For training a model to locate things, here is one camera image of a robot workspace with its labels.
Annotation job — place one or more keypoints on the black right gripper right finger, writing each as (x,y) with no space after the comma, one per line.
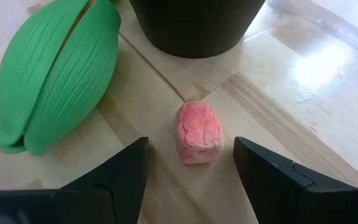
(291,199)

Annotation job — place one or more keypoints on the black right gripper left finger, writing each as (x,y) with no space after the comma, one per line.
(104,202)

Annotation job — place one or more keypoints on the pink toy food piece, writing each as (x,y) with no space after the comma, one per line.
(197,130)

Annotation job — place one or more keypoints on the dark green ribbed toy vegetable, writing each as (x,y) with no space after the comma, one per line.
(57,77)

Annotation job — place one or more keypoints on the potted plant in black pot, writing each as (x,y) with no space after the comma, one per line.
(197,28)

